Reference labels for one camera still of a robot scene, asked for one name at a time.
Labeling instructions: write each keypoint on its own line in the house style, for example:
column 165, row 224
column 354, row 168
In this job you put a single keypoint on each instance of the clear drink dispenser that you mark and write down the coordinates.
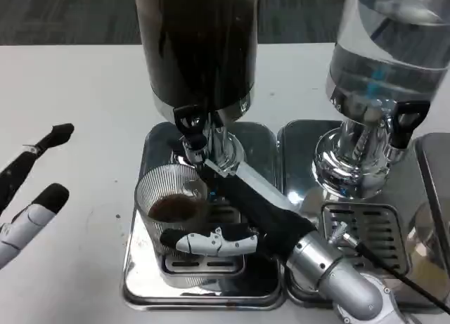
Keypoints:
column 379, row 64

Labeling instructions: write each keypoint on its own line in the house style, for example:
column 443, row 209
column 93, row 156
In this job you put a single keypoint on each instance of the steel drip grid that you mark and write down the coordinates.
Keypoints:
column 207, row 264
column 379, row 225

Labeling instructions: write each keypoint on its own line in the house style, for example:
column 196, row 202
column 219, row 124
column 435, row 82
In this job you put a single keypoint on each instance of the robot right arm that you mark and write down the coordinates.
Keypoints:
column 334, row 278

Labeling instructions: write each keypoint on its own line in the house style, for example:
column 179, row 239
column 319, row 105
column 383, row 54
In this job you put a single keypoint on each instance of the black dispenser tap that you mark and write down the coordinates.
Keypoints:
column 186, row 118
column 404, row 127

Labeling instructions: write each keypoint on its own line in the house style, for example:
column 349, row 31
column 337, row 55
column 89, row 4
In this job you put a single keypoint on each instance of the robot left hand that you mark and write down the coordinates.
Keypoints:
column 14, row 229

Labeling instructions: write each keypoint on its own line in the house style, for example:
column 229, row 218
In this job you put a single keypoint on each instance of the clear ribbed glass cup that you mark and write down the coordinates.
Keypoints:
column 154, row 190

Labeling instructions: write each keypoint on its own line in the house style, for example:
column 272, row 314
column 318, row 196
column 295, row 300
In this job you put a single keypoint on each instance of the steel tray edge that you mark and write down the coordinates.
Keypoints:
column 437, row 169

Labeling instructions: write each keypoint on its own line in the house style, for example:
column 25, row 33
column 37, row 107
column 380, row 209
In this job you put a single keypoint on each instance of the dark drink dispenser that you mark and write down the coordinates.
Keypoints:
column 197, row 39

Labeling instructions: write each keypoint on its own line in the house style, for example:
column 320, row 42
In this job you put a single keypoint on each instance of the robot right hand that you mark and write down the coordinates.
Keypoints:
column 267, row 215

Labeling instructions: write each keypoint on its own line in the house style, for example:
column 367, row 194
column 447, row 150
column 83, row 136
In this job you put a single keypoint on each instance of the steel drip tray base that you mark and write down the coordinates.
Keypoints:
column 299, row 144
column 140, row 285

